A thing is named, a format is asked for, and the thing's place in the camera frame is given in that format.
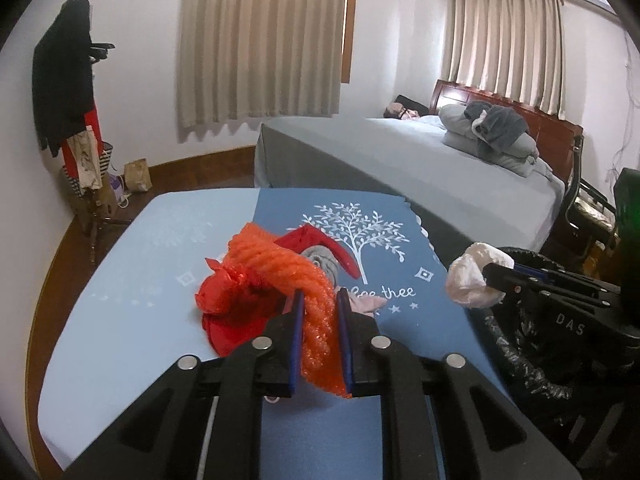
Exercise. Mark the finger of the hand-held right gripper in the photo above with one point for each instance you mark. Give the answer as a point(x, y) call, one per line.
point(500, 276)
point(545, 274)

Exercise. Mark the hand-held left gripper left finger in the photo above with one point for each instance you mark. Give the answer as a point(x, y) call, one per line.
point(296, 340)

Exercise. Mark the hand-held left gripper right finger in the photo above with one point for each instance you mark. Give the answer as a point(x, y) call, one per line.
point(344, 340)

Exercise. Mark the white tissue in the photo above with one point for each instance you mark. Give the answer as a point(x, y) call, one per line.
point(467, 280)

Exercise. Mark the pink paper scrap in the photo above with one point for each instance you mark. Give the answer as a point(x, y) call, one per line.
point(365, 302)

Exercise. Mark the orange foam net sleeve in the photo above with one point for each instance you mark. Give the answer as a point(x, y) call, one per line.
point(285, 267)

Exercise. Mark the grey wrapper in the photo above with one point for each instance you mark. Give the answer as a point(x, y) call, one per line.
point(322, 262)

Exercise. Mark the black bin with bag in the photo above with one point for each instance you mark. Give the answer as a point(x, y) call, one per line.
point(525, 360)

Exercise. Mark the red plastic bag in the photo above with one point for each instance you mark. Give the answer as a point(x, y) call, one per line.
point(225, 295)

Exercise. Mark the black office chair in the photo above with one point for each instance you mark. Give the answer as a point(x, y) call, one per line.
point(585, 210)

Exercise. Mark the wooden headboard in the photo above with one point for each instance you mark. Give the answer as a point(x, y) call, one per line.
point(550, 127)

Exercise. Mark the dark grey clothing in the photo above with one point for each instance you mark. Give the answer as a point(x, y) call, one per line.
point(500, 122)

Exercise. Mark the blue tree-print tablecloth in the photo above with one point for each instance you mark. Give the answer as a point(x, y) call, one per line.
point(150, 280)

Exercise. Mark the grey bed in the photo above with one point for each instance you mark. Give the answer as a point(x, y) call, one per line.
point(380, 155)

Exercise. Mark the brown paper bag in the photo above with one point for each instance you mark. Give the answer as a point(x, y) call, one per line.
point(137, 175)

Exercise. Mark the wooden coat rack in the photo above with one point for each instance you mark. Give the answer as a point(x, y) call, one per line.
point(95, 220)

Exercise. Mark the purple small item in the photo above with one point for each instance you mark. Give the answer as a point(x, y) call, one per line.
point(117, 187)

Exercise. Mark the narrow beige curtain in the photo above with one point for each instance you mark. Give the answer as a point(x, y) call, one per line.
point(500, 40)

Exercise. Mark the striped bag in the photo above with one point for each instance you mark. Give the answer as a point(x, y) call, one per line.
point(106, 160)

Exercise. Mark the beige tote bag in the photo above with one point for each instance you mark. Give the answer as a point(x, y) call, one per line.
point(85, 160)

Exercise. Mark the wide beige curtain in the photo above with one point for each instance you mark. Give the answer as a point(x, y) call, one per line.
point(260, 40)

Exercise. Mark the black coat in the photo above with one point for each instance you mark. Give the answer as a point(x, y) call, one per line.
point(60, 80)

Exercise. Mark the wooden window frame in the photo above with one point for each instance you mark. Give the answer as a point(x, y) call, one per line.
point(348, 20)

